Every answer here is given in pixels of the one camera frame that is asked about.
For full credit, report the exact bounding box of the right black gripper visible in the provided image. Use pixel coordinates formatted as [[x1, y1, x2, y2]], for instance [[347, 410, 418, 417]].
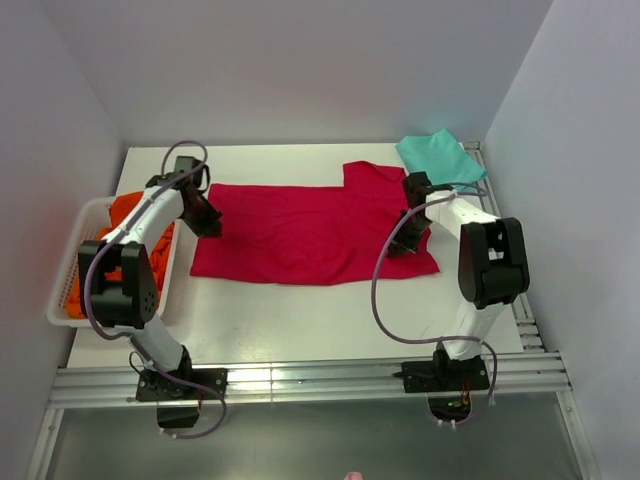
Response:
[[388, 209, 433, 259]]

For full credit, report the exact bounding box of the crimson red t shirt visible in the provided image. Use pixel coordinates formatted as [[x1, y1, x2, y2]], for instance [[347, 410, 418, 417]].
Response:
[[189, 160, 441, 287]]

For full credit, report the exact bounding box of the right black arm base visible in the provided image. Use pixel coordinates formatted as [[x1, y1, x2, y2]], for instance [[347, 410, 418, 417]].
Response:
[[392, 348, 491, 425]]

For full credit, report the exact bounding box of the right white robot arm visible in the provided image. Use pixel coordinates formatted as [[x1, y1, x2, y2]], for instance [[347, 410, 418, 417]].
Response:
[[386, 188, 530, 390]]

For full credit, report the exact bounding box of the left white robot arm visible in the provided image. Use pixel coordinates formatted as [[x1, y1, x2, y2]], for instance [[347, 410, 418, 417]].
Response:
[[77, 181, 222, 399]]

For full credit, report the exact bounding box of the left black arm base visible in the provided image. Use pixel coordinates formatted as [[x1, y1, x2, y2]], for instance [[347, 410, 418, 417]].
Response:
[[129, 350, 229, 440]]

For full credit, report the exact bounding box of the teal folded t shirt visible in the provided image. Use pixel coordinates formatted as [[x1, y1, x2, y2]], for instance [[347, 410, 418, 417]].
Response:
[[395, 129, 488, 184]]

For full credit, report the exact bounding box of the white plastic basket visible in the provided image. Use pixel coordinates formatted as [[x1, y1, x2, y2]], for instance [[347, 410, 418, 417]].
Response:
[[46, 197, 184, 330]]

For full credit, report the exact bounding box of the pink object at bottom edge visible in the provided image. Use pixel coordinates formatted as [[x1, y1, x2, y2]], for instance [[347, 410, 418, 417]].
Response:
[[344, 472, 364, 480]]

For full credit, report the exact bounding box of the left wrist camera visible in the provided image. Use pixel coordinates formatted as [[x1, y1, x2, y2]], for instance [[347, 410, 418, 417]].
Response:
[[145, 156, 210, 191]]

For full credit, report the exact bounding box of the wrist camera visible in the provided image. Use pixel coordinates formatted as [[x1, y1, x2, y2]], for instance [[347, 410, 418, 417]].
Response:
[[402, 172, 453, 209], [145, 156, 210, 191]]

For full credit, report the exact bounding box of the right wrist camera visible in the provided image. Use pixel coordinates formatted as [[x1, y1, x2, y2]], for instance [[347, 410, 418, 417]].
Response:
[[402, 172, 453, 209]]

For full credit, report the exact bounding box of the aluminium right side rail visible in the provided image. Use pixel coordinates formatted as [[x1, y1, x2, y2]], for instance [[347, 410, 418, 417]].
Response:
[[462, 141, 546, 354]]

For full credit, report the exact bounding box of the aluminium rail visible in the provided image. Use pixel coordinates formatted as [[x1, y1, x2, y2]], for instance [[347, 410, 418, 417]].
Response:
[[462, 141, 546, 354], [47, 352, 571, 410]]

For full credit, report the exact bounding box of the aluminium front rail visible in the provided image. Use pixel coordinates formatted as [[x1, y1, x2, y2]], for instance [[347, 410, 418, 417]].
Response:
[[47, 352, 571, 410]]

